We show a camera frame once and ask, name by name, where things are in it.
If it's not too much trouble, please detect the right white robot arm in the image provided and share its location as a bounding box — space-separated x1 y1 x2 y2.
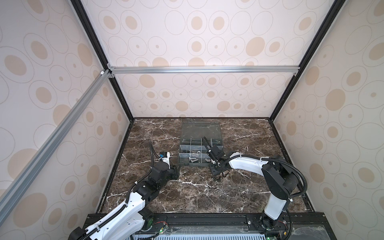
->
206 146 308 225

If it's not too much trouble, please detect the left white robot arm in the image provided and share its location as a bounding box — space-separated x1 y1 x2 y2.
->
68 161 180 240

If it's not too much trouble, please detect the clear plastic organizer box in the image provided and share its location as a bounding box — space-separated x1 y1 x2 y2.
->
179 120 224 167

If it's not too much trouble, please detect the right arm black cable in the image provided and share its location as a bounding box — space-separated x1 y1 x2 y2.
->
201 136 308 240

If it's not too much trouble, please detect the black base frame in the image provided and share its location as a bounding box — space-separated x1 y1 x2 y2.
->
78 212 337 240

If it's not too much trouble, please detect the horizontal aluminium rail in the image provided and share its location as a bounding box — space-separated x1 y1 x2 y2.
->
110 66 300 75

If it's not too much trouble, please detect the left black corner post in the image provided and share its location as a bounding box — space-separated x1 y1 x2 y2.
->
70 0 135 122

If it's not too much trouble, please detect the black corner post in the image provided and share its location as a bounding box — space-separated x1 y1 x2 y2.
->
70 0 135 122
269 0 347 124

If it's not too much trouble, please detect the diagonal aluminium rail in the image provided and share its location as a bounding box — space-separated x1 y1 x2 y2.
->
1 69 111 225

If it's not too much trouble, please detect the right black corner post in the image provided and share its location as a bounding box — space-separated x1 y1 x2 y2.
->
269 0 347 124

